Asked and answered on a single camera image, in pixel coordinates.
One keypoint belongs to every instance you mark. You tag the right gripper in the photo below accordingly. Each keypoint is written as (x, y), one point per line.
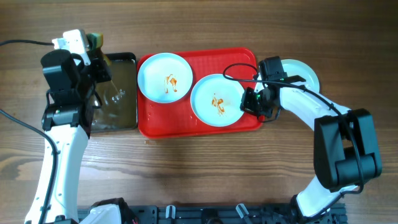
(247, 104)

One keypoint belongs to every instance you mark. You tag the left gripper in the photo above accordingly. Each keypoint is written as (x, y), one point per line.
(98, 60)

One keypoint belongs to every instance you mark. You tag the green yellow sponge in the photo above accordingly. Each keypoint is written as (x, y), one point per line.
(95, 40)

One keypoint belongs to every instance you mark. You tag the light blue plate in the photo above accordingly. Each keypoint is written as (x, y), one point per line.
(165, 78)
(295, 67)
(216, 101)

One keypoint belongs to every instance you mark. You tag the light blue plate front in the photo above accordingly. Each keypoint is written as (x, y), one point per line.
(216, 101)

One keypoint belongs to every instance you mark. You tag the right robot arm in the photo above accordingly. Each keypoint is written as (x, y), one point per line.
(345, 150)

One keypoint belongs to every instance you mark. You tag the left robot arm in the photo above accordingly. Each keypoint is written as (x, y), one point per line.
(66, 127)

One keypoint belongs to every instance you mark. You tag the black rectangular water tray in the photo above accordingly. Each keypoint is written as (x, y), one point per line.
(119, 95)

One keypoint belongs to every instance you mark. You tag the red plastic tray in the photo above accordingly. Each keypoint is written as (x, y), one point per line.
(167, 120)

